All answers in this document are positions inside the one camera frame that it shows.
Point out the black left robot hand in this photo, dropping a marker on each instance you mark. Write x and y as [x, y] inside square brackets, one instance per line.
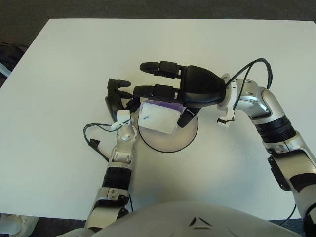
[112, 101]

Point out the black bag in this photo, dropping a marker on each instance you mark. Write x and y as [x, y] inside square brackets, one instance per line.
[11, 54]

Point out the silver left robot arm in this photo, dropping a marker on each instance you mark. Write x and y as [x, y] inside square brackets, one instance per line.
[126, 134]

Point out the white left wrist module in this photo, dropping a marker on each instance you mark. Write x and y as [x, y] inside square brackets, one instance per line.
[123, 116]

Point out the purple tissue paper pack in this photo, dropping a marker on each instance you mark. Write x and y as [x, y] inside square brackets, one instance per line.
[158, 121]

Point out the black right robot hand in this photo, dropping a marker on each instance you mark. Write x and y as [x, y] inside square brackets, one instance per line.
[202, 86]

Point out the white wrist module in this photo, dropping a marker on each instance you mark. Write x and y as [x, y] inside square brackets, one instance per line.
[230, 108]
[123, 116]

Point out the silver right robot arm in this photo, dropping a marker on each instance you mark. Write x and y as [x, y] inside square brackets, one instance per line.
[254, 98]

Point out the white plate with black rim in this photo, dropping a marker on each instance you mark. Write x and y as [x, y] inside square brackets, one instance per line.
[172, 143]

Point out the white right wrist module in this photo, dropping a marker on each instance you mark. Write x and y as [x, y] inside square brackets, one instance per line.
[230, 108]

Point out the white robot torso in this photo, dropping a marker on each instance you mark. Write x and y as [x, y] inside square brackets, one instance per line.
[160, 219]

